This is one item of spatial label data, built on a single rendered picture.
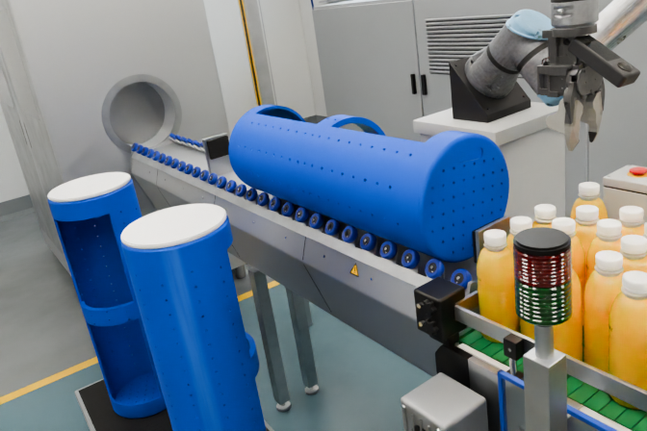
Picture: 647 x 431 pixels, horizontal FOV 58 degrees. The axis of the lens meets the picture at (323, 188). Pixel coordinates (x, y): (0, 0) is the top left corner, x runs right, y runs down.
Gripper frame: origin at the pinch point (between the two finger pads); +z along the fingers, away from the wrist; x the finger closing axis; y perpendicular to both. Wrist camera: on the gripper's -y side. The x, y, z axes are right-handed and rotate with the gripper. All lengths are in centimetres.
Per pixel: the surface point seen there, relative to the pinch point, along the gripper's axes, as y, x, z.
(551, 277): -22.3, 43.0, 1.9
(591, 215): -1.8, 0.8, 14.0
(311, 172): 63, 18, 12
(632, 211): -7.0, -3.4, 13.2
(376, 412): 94, -14, 124
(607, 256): -12.8, 14.8, 13.3
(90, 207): 138, 58, 25
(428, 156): 26.4, 13.0, 3.3
